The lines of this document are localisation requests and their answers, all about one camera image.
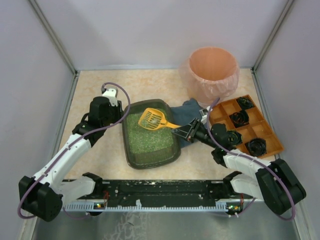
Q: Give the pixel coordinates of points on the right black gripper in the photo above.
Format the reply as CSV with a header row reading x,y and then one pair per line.
x,y
191,130

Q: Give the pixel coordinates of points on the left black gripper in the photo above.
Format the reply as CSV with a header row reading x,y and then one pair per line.
x,y
116,107

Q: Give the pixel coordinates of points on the green litter clumps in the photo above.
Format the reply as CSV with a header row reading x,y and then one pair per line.
x,y
155,121

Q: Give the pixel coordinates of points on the yellow litter scoop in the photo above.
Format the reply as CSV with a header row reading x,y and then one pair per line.
x,y
155,113

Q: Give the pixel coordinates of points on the dark grey litter box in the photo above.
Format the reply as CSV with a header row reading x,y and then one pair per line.
x,y
146,149

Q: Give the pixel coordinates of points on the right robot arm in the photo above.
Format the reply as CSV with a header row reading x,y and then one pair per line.
x,y
273,182

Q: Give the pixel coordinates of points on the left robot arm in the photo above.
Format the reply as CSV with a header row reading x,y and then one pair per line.
x,y
44,194

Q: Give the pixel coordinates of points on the blue folded cloth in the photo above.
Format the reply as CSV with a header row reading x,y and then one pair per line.
x,y
184,114

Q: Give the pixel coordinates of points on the bin with pink bag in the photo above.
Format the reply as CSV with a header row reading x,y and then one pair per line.
x,y
210,73

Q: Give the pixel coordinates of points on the orange compartment tray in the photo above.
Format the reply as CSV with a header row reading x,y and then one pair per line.
x,y
248,130

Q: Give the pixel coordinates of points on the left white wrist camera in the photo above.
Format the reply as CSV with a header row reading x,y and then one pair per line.
x,y
111,94

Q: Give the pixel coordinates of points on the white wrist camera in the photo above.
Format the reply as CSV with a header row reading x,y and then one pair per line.
x,y
111,94
204,114

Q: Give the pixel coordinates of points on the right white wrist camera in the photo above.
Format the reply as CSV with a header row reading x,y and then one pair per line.
x,y
204,114

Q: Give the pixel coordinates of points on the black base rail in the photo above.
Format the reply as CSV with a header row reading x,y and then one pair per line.
x,y
160,196

